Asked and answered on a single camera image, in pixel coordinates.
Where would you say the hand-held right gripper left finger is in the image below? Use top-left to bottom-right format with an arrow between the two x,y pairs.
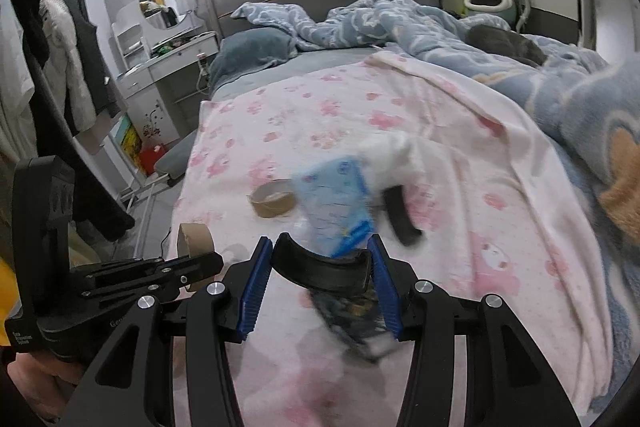
57,236 -> 275,427

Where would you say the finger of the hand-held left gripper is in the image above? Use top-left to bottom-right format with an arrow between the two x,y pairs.
72,251 -> 224,284
80,276 -> 208,306

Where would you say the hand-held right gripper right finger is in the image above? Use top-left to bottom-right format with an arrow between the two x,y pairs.
366,234 -> 583,427

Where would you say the dark printed packet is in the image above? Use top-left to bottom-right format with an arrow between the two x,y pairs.
309,287 -> 398,362

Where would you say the brown cardboard tape roll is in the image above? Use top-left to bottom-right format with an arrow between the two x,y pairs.
177,222 -> 217,294
250,179 -> 297,219

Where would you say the black curved plastic piece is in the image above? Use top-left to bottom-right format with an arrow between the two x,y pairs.
381,186 -> 424,249
271,232 -> 374,294

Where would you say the blue plastic packet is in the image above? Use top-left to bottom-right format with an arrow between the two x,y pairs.
292,158 -> 377,259

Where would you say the white tissue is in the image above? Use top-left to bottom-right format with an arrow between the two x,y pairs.
357,131 -> 427,188

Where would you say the person's left hand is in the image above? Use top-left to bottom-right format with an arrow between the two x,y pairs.
10,349 -> 88,427

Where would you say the white clothes rack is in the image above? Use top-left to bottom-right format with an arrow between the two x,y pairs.
119,173 -> 169,254

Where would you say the grey stool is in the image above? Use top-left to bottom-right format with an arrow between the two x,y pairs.
152,141 -> 199,188

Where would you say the red container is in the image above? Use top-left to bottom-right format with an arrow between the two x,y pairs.
138,141 -> 169,176

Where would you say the yellow box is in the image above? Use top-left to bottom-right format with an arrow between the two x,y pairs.
116,116 -> 144,168

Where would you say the white hanging garment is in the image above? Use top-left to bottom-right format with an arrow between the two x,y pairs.
0,0 -> 47,160

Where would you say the white fluffy coat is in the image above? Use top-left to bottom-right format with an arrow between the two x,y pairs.
36,0 -> 99,134

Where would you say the dark grey vest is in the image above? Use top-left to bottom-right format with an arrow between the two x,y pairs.
56,0 -> 122,118

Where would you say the pink printed blanket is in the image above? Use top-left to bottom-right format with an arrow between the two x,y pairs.
170,48 -> 617,427

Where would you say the white vanity table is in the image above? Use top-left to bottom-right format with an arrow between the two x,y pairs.
110,0 -> 222,148

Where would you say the black hanging garment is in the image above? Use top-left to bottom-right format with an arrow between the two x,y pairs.
7,0 -> 52,60

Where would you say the grey-blue pillow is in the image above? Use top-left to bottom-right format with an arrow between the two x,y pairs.
209,29 -> 297,88

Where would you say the grey bed sheet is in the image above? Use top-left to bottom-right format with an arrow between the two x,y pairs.
210,44 -> 383,104

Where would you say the blue patterned duvet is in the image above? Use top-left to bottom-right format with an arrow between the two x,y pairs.
231,0 -> 640,390

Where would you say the dark grey cloth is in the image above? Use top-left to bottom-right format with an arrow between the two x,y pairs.
466,23 -> 549,68

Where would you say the green and white pet house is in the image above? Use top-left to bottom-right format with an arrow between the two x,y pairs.
463,0 -> 532,31

